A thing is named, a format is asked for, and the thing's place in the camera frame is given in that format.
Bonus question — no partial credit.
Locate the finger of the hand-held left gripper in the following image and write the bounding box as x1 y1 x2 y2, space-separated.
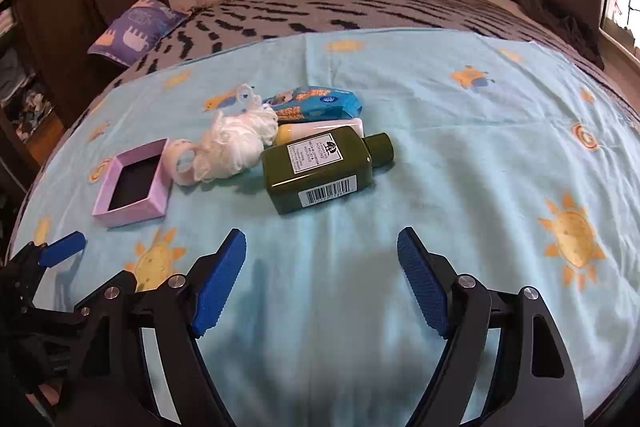
20 231 87 270

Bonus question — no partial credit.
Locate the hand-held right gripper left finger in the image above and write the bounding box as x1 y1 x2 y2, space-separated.
55 228 248 427

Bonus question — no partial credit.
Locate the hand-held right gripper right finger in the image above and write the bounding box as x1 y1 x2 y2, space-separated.
396 227 586 427

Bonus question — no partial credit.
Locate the dark green bottle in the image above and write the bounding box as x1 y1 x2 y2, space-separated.
262 131 396 215

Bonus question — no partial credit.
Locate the yellow bottle with white cap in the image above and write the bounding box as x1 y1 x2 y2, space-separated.
274 118 365 146

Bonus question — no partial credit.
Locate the light blue printed cloth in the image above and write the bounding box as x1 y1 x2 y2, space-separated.
10 28 640 427

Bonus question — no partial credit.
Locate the pink cardboard box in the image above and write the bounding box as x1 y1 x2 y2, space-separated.
92 138 174 228

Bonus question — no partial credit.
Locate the white bath pouf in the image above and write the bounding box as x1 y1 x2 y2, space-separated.
165 83 279 186

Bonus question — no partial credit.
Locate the open wardrobe shelf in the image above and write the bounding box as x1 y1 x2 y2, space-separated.
0 0 66 188

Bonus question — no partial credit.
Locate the blue snack packet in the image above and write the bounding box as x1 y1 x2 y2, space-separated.
262 87 363 122

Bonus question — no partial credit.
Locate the purple elephant print pillow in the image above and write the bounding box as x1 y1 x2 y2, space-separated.
87 0 191 68

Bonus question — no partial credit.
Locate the brown wardrobe curtain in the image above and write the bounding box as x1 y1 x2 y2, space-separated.
15 0 168 108

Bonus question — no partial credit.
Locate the stack of folded clothes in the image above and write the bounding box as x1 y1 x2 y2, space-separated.
0 0 16 38

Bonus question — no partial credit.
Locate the grey black striped blanket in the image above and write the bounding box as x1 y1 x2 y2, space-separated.
117 0 640 128

